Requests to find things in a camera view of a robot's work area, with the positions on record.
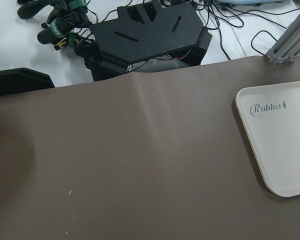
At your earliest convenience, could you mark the beige serving tray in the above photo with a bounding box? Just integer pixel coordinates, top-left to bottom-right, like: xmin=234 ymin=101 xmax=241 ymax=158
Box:
xmin=235 ymin=81 xmax=300 ymax=198

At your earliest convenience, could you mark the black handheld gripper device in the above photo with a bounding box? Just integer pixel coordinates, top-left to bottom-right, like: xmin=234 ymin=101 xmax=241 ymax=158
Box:
xmin=17 ymin=0 xmax=102 ymax=63

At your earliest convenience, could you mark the aluminium frame post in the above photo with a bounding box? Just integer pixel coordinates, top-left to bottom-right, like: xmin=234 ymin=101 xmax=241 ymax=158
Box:
xmin=264 ymin=14 xmax=300 ymax=65

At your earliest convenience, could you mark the black foam stand box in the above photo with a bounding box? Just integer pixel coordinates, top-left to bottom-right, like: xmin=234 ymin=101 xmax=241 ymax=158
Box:
xmin=83 ymin=0 xmax=212 ymax=82

